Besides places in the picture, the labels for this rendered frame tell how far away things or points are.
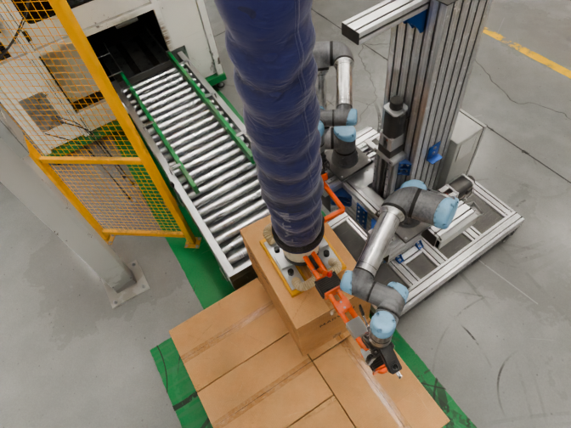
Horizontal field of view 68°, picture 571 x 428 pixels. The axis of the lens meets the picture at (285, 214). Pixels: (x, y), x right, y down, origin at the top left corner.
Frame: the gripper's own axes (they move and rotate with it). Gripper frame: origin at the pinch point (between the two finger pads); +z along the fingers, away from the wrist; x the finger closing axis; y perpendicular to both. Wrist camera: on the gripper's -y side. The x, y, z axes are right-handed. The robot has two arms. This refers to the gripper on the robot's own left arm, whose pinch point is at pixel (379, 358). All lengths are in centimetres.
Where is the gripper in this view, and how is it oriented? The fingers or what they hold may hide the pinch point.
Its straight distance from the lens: 172.0
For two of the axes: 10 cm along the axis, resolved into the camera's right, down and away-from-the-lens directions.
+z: 1.1, 5.6, 8.2
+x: -8.8, 4.4, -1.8
